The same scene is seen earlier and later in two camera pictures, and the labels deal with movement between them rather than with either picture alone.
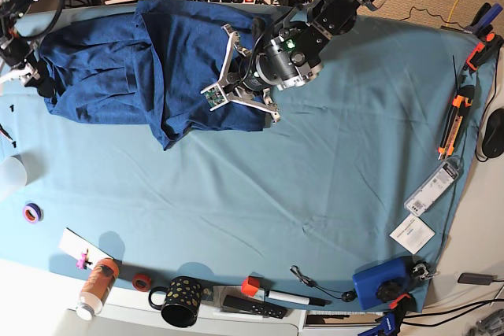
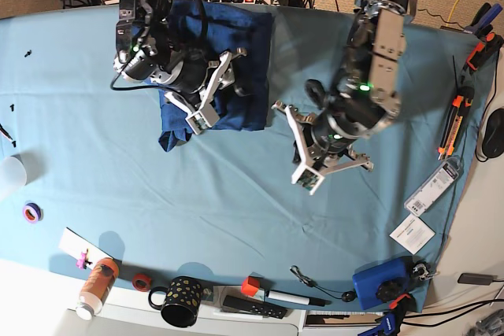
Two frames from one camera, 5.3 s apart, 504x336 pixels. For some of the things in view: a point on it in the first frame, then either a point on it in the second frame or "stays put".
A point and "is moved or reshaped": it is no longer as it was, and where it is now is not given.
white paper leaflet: x=413 y=234 stays put
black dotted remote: x=253 y=306 stays put
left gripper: x=35 y=73 → x=197 y=79
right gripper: x=250 y=79 → x=322 y=145
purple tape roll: x=32 y=212 stays put
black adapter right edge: x=475 y=278 stays put
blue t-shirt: x=148 y=68 is moved or reshaped
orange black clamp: x=484 y=51 stays put
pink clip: x=84 y=260 stays put
